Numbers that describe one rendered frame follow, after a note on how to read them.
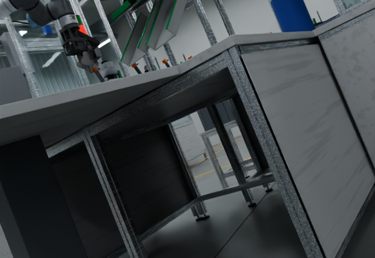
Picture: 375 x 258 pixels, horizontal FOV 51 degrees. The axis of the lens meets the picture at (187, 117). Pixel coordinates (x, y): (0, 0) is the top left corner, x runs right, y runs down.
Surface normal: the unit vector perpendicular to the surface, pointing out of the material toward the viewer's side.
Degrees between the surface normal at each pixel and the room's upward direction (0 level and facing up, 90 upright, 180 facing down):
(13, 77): 90
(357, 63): 90
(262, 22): 90
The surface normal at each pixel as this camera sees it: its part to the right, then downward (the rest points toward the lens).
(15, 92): 0.62, -0.29
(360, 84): -0.56, 0.19
